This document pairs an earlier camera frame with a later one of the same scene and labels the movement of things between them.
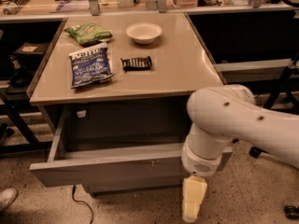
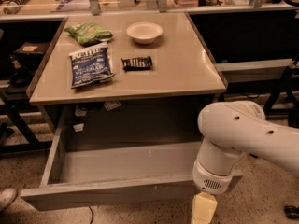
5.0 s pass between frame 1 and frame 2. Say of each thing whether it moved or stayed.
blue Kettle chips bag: stayed
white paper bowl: stayed
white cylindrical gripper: moved
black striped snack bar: stayed
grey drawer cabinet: stayed
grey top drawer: moved
